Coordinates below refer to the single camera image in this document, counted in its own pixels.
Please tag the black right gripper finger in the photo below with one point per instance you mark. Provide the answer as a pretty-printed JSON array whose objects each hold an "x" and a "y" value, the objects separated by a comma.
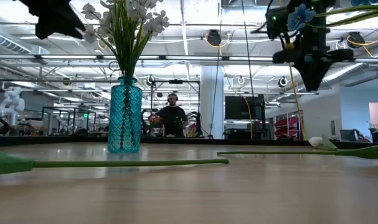
[
  {"x": 307, "y": 73},
  {"x": 320, "y": 71}
]

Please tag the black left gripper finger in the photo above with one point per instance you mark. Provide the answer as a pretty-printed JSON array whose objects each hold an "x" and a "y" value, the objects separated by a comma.
[{"x": 74, "y": 28}]

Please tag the white artificial flower bouquet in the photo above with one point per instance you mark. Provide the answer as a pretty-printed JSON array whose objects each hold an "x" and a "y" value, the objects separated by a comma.
[
  {"x": 89, "y": 12},
  {"x": 157, "y": 23}
]

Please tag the large blue flower bouquet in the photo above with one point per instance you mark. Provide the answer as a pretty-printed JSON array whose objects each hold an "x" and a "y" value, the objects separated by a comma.
[{"x": 300, "y": 17}]

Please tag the white artificial tulip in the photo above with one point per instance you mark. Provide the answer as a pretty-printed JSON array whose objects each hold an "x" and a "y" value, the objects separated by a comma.
[{"x": 316, "y": 141}]

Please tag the peach artificial tulip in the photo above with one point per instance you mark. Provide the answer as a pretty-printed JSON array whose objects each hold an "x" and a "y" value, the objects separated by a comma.
[{"x": 363, "y": 152}]

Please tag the teal glass vase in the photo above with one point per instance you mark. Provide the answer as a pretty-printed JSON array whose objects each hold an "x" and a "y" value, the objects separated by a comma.
[{"x": 124, "y": 124}]

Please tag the red background flowers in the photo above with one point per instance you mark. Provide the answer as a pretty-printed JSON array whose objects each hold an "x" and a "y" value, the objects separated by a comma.
[{"x": 154, "y": 119}]

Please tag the red storage bins rack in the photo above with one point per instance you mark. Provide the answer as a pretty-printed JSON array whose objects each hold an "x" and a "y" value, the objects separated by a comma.
[{"x": 285, "y": 124}]

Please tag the black monitor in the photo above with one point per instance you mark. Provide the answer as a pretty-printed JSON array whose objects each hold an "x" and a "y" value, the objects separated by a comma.
[{"x": 243, "y": 107}]

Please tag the white robot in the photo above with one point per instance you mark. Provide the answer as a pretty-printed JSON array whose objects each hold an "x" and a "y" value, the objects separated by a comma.
[{"x": 11, "y": 102}]

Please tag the white pillar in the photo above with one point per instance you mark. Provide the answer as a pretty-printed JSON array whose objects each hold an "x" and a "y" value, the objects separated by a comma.
[{"x": 212, "y": 102}]

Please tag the orange vacuum cleaner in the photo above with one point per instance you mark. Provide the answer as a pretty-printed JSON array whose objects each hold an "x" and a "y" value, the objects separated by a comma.
[{"x": 6, "y": 124}]

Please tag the person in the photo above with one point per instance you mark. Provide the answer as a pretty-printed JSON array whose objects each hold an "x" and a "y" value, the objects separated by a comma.
[{"x": 173, "y": 118}]

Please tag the red artificial tulip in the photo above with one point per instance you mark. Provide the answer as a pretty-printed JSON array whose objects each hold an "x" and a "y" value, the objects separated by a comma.
[{"x": 8, "y": 163}]

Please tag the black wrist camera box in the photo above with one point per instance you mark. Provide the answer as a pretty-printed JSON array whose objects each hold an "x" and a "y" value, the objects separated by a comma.
[{"x": 277, "y": 25}]

